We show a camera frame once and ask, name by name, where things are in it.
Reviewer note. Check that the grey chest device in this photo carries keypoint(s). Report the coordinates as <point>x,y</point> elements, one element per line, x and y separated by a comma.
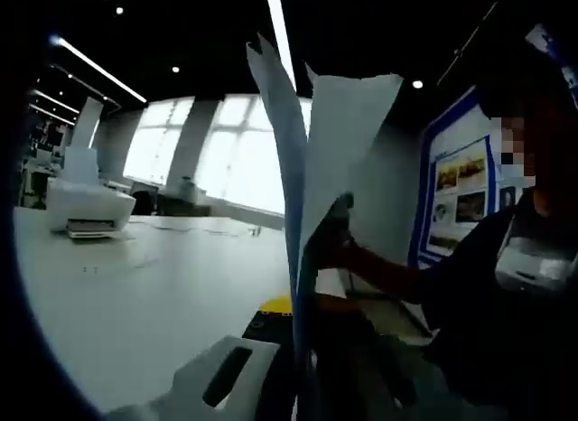
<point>537,258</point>

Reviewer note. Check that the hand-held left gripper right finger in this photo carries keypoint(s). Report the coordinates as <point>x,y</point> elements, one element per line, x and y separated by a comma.
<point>361,362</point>

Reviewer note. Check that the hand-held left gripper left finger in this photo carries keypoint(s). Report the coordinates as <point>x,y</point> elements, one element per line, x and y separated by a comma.
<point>217,376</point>

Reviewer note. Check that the narrow office window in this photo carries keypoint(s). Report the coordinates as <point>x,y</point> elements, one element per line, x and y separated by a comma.
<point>155,141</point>

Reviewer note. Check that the white sheet of paper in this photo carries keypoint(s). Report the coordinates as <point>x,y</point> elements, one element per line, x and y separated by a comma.
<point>343,145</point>

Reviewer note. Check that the blue white wall poster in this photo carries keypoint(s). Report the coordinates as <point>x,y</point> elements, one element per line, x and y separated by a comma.
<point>553,50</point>

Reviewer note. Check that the blue framed wall poster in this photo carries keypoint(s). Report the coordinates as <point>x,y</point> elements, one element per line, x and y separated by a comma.
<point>460,190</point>

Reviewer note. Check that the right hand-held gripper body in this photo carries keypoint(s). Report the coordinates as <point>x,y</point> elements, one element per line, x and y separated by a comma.
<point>332,283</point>

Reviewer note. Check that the small white object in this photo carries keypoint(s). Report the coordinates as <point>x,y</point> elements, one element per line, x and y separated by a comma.
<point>257,231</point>

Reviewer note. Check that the person in dark shirt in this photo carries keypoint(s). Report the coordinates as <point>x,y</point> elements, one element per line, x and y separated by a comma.
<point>474,330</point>

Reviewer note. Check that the person's head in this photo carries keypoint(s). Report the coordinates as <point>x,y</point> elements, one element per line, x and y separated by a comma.
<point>557,141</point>

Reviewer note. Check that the wide office window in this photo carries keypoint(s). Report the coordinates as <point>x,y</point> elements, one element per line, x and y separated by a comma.
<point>244,154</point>

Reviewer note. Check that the long ceiling light strip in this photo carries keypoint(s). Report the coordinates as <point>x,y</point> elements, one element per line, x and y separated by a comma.
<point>99,66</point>
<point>280,37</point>

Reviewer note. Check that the white printer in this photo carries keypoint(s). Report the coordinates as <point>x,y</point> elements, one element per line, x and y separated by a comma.
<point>90,204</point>

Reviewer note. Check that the grey box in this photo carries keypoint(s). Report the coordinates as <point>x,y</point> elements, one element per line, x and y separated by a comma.
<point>192,190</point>

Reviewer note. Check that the black office chair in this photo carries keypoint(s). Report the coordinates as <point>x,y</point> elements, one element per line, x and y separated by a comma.
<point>144,203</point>

